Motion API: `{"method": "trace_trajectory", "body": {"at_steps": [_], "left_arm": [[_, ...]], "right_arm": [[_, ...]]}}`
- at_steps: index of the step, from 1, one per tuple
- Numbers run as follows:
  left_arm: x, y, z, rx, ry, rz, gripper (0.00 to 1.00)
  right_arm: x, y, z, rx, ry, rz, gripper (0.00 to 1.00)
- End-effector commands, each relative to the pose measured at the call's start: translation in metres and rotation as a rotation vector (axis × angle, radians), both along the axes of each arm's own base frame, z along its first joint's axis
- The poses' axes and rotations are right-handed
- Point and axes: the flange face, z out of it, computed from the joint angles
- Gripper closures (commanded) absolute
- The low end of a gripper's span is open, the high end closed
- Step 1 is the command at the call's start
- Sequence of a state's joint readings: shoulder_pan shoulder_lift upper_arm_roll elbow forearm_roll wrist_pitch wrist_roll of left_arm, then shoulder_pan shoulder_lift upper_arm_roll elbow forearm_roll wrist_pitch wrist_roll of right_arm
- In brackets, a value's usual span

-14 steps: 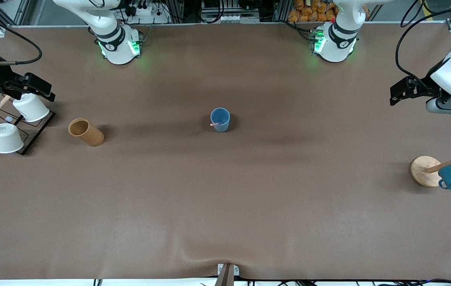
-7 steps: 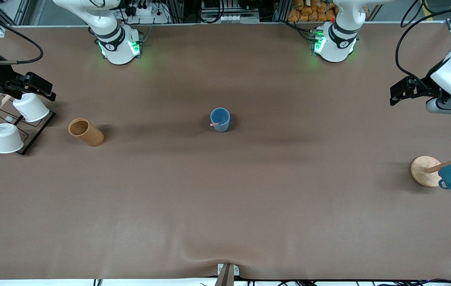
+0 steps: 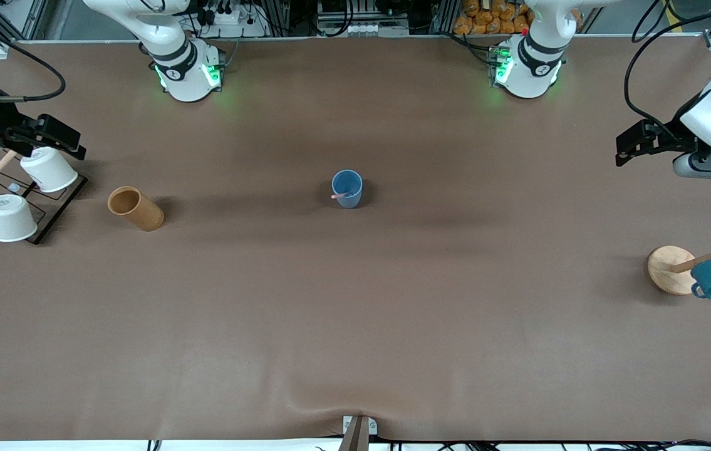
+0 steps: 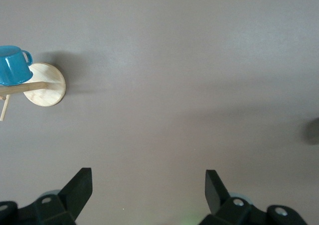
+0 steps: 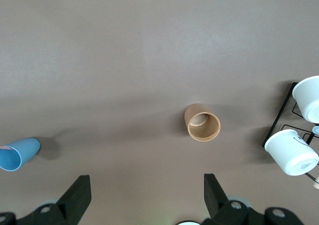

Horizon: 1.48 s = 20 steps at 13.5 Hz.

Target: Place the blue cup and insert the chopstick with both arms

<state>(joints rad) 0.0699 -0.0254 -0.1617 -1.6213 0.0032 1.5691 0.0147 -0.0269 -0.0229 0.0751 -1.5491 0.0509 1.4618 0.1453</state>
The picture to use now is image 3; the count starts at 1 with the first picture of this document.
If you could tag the grey equipment box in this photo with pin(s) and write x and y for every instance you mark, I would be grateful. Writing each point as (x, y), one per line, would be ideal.
(361, 28)

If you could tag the blue plastic cup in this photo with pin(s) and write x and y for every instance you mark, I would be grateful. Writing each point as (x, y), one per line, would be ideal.
(353, 202)

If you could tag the metal table clamp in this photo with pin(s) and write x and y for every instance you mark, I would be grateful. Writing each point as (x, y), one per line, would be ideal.
(358, 435)

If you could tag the brown cylindrical holder cup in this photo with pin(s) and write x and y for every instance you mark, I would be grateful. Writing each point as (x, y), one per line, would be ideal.
(145, 216)

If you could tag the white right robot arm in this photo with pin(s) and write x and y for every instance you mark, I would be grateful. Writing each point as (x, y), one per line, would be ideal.
(183, 69)

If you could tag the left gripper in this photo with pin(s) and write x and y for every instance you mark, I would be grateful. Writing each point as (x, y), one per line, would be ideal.
(672, 132)

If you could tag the orange packaged buns pile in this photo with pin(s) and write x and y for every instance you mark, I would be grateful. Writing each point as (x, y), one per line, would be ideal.
(487, 22)

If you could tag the white paper cup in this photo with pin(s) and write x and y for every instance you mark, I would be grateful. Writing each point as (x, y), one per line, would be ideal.
(51, 172)
(10, 220)

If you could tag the brown table mat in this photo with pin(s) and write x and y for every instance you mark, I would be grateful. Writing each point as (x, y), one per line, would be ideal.
(355, 313)

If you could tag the white power strip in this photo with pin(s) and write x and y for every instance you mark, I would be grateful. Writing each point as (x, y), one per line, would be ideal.
(230, 19)

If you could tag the wooden mug tree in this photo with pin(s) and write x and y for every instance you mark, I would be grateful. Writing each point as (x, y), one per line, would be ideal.
(668, 269)

